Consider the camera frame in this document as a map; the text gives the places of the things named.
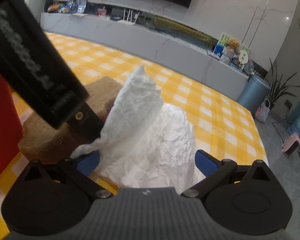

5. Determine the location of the pink space heater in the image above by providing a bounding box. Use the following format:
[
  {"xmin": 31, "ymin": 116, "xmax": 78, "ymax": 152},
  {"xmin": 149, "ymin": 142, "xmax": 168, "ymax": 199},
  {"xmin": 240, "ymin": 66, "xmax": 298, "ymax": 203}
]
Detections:
[{"xmin": 282, "ymin": 133, "xmax": 300, "ymax": 157}]

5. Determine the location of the pink woven basket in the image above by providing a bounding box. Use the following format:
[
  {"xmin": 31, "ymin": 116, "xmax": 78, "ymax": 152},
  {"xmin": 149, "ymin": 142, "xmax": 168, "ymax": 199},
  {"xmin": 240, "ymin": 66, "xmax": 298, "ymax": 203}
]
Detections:
[{"xmin": 254, "ymin": 99, "xmax": 271, "ymax": 123}]

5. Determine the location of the white wifi router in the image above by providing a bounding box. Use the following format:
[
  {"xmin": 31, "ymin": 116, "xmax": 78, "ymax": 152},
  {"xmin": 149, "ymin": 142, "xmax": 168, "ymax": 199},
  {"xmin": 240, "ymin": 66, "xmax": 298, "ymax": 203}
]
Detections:
[{"xmin": 119, "ymin": 8, "xmax": 140, "ymax": 25}]

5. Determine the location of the brown coir fibre mat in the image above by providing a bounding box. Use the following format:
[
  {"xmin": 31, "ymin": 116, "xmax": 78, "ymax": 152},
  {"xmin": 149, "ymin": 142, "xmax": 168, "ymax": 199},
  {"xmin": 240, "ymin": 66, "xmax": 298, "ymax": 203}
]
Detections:
[{"xmin": 18, "ymin": 76, "xmax": 122, "ymax": 164}]

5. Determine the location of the white marble tv console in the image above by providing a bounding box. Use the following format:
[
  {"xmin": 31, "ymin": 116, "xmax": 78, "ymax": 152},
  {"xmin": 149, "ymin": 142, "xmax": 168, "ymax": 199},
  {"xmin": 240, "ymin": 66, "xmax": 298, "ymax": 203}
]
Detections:
[{"xmin": 40, "ymin": 12, "xmax": 248, "ymax": 100}]

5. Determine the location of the white round cloth pad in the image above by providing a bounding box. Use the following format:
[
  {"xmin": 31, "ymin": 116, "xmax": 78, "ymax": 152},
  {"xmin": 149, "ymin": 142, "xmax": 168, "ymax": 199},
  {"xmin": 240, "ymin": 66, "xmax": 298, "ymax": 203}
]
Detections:
[{"xmin": 71, "ymin": 66, "xmax": 204, "ymax": 193}]

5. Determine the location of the red Wonderlab box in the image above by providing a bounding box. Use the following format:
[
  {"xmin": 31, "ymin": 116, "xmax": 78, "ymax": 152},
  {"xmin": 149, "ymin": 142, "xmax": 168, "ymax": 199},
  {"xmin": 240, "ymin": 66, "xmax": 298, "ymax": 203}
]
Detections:
[{"xmin": 0, "ymin": 74, "xmax": 23, "ymax": 174}]

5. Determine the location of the yellow checkered tablecloth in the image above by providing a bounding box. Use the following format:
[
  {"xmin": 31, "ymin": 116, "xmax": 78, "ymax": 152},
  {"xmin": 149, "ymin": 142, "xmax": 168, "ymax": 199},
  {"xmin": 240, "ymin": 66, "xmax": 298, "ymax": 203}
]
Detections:
[{"xmin": 0, "ymin": 31, "xmax": 270, "ymax": 240}]

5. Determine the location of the grey blue trash bin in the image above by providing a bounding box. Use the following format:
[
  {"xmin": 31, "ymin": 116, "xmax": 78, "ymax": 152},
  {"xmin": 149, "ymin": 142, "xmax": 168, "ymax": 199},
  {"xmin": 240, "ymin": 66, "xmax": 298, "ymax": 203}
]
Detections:
[{"xmin": 237, "ymin": 74, "xmax": 271, "ymax": 115}]

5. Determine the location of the teddy bear figurine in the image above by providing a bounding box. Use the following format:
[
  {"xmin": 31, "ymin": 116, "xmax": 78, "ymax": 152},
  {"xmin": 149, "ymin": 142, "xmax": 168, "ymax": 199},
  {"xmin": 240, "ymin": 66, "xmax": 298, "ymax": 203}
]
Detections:
[{"xmin": 226, "ymin": 38, "xmax": 240, "ymax": 53}]

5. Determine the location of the potted snake plant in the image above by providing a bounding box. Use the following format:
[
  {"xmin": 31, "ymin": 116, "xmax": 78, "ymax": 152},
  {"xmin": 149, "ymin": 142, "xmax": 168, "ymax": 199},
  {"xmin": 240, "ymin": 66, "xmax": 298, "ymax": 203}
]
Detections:
[{"xmin": 265, "ymin": 59, "xmax": 300, "ymax": 110}]

